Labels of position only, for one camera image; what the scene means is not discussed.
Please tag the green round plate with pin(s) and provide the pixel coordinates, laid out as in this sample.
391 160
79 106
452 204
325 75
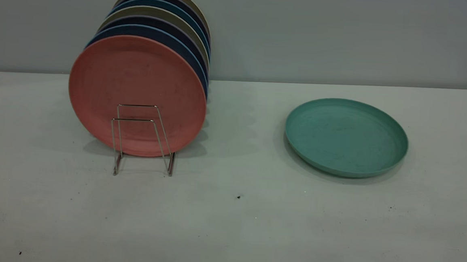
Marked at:
346 138

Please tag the pink round plate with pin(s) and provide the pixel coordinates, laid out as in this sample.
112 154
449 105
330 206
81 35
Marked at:
139 76

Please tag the teal blue round plate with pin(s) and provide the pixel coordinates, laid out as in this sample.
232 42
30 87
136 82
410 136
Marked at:
160 3

